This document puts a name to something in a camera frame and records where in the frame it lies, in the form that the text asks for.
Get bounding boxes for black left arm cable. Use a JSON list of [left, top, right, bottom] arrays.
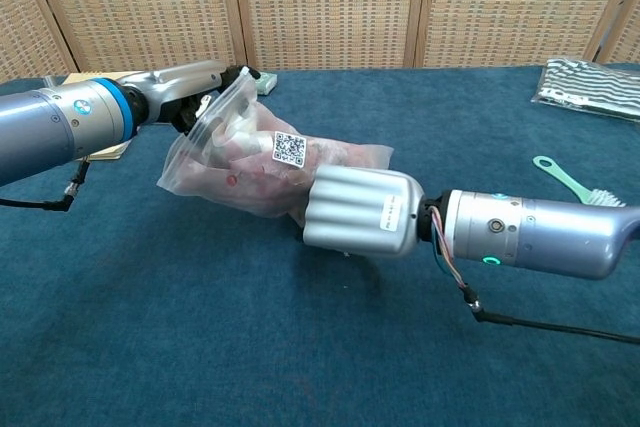
[[0, 159, 92, 213]]

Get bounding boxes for bagged black white striped clothes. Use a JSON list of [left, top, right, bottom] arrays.
[[530, 57, 640, 123]]

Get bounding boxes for small green tissue pack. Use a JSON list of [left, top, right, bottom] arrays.
[[254, 72, 279, 96]]

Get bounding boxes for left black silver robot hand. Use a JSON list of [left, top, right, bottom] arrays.
[[117, 59, 261, 134]]

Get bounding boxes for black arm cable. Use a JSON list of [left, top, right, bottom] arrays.
[[0, 159, 92, 213], [457, 281, 640, 346]]

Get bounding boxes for beige paper folder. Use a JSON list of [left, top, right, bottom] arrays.
[[63, 70, 146, 162]]

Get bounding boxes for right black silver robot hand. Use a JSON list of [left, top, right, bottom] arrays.
[[299, 165, 426, 261]]

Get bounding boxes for woven folding screen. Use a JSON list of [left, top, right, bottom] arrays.
[[0, 0, 640, 84]]

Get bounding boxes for transparent plastic zip bag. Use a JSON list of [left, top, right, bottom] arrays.
[[156, 66, 395, 228]]

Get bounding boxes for green plastic brush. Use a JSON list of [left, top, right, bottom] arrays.
[[532, 155, 627, 208]]

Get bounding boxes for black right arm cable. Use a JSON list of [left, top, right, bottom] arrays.
[[457, 281, 640, 346]]

